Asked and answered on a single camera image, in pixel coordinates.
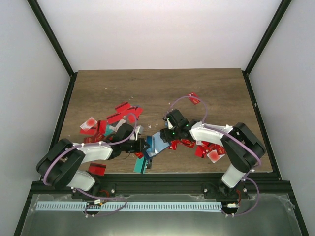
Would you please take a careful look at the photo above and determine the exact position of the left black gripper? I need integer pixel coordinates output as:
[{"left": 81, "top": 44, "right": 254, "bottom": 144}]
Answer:
[{"left": 122, "top": 139, "right": 151, "bottom": 153}]

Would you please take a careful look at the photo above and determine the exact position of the navy blue card holder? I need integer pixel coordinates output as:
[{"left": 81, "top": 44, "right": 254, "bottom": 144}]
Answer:
[{"left": 144, "top": 131, "right": 171, "bottom": 160}]

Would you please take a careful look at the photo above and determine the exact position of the teal card black stripe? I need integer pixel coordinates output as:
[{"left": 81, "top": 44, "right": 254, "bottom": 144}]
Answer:
[{"left": 133, "top": 157, "right": 147, "bottom": 174}]

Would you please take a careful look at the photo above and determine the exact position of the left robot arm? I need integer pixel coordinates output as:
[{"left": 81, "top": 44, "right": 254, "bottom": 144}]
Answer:
[{"left": 36, "top": 123, "right": 152, "bottom": 199}]

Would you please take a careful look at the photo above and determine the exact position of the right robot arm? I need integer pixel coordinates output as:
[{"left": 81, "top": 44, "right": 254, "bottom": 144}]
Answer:
[{"left": 160, "top": 109, "right": 266, "bottom": 198}]

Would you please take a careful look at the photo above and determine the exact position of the red VIP card centre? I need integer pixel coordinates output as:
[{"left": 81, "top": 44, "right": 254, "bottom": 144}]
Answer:
[{"left": 168, "top": 140, "right": 178, "bottom": 150}]

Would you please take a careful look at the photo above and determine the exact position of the red vip card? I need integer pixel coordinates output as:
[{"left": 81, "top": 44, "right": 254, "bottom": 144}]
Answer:
[
  {"left": 178, "top": 139, "right": 195, "bottom": 148},
  {"left": 168, "top": 140, "right": 178, "bottom": 150}
]

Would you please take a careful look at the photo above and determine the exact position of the red VIP card right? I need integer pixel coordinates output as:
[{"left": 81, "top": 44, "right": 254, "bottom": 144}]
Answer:
[{"left": 178, "top": 139, "right": 195, "bottom": 148}]

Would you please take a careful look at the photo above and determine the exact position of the white card red print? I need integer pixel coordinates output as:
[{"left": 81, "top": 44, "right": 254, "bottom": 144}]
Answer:
[{"left": 112, "top": 119, "right": 126, "bottom": 132}]

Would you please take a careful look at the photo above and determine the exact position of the white red dot card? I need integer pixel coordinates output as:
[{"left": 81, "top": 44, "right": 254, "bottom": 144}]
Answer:
[
  {"left": 80, "top": 117, "right": 97, "bottom": 131},
  {"left": 207, "top": 150, "right": 225, "bottom": 163}
]

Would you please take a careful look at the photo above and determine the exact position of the red striped card top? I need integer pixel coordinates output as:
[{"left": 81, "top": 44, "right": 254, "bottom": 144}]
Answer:
[{"left": 115, "top": 102, "right": 131, "bottom": 114}]

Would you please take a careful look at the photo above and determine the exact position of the red card front left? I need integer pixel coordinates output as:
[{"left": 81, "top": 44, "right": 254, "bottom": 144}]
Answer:
[{"left": 88, "top": 163, "right": 106, "bottom": 176}]

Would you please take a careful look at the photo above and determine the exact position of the white red dot card left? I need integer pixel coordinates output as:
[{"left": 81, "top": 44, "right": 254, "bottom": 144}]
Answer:
[{"left": 80, "top": 117, "right": 97, "bottom": 131}]

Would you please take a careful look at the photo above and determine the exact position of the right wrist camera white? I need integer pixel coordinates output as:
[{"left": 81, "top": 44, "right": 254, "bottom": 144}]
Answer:
[{"left": 163, "top": 118, "right": 173, "bottom": 129}]

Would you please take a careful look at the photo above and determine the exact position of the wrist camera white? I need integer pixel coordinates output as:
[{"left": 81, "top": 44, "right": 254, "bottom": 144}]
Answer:
[
  {"left": 134, "top": 125, "right": 144, "bottom": 140},
  {"left": 163, "top": 118, "right": 173, "bottom": 129}
]

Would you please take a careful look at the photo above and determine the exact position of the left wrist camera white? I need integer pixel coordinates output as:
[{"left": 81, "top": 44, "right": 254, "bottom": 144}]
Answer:
[{"left": 134, "top": 125, "right": 144, "bottom": 140}]

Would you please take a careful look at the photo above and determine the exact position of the white slotted cable duct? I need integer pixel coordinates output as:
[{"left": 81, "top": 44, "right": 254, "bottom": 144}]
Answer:
[{"left": 35, "top": 201, "right": 222, "bottom": 212}]

